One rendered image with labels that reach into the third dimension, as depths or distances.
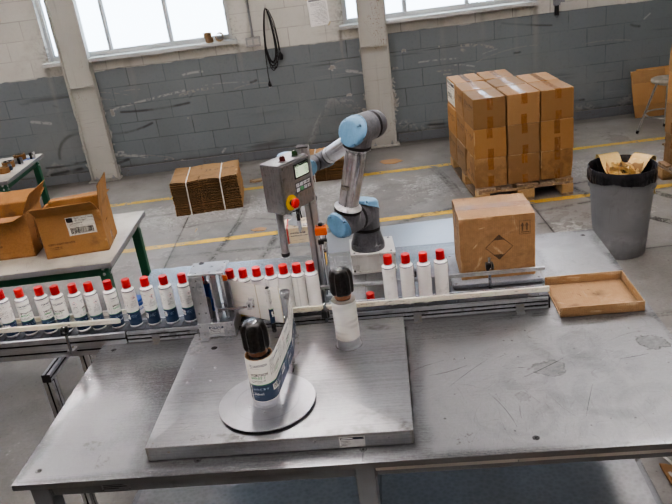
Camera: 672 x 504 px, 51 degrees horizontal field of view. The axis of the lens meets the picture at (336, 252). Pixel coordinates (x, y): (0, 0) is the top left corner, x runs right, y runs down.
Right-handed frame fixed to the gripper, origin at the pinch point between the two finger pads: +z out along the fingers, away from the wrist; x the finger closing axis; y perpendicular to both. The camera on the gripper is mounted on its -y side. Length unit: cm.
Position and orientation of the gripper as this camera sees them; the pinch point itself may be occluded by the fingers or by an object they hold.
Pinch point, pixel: (301, 226)
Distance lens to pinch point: 328.9
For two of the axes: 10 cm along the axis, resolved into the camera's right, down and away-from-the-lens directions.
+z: 1.4, 9.1, 4.0
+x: 0.2, 4.0, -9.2
